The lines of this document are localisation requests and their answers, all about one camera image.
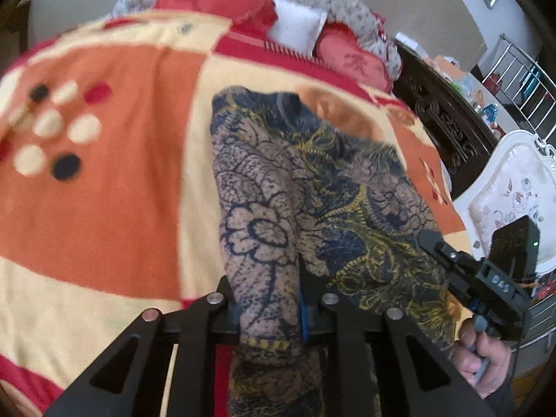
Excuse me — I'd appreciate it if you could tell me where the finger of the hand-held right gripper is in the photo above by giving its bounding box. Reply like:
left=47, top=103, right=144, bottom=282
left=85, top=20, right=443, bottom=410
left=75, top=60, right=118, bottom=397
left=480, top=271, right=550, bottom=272
left=447, top=281, right=481, bottom=316
left=416, top=228, right=476, bottom=270

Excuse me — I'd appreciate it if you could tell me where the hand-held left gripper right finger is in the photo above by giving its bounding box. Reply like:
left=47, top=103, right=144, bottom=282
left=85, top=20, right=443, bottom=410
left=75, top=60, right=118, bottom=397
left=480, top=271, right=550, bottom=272
left=299, top=261, right=496, bottom=417

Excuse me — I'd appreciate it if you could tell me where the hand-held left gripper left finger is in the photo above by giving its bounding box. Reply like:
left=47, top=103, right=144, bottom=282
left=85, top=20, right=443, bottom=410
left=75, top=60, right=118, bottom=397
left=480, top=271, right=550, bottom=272
left=43, top=276, right=244, bottom=417

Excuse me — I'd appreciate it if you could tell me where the brown blue floral patterned garment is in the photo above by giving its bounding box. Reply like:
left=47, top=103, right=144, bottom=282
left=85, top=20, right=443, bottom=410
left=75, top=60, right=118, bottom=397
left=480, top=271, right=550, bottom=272
left=211, top=84, right=463, bottom=417

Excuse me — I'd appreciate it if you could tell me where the person's right forearm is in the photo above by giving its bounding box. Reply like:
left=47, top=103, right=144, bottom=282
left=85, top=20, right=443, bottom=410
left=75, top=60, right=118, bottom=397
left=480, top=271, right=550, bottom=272
left=478, top=378, right=522, bottom=417

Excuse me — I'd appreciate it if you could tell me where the person's right hand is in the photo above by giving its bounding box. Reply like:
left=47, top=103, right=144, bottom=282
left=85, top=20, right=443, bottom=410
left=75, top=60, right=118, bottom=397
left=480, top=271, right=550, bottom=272
left=452, top=316, right=514, bottom=400

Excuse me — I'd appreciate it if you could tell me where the white upholstered floral chair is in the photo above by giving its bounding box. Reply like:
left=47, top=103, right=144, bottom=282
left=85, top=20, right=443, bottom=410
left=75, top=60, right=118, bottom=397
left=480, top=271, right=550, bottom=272
left=452, top=130, right=556, bottom=279

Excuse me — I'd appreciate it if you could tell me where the dark carved wooden cabinet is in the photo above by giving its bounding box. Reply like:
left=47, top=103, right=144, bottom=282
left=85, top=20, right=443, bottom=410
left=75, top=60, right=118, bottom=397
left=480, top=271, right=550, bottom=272
left=393, top=41, right=500, bottom=201

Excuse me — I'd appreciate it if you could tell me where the orange red printed blanket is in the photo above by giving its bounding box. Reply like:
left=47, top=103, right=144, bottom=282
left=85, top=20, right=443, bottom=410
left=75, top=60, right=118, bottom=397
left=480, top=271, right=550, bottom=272
left=0, top=11, right=474, bottom=417

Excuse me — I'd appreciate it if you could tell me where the cardboard box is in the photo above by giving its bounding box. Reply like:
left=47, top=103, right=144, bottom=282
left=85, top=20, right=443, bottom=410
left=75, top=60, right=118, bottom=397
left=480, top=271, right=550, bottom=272
left=428, top=54, right=463, bottom=80

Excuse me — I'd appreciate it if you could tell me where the silver metal rack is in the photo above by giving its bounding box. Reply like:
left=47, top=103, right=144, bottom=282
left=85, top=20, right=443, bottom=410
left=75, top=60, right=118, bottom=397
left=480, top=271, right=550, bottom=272
left=478, top=32, right=556, bottom=140

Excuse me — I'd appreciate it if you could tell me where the white pillow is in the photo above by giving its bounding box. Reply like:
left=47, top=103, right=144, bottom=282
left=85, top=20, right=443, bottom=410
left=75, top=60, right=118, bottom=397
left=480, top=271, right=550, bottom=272
left=267, top=0, right=328, bottom=59

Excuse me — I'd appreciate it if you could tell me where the white metal rail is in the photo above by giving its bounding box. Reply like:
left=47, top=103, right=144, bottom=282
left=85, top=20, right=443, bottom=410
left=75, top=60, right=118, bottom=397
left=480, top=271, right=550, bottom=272
left=517, top=300, right=556, bottom=352

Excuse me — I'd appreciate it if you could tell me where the black cable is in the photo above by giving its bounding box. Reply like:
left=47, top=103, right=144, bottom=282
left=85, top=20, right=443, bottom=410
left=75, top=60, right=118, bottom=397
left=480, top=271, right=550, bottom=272
left=509, top=339, right=524, bottom=402

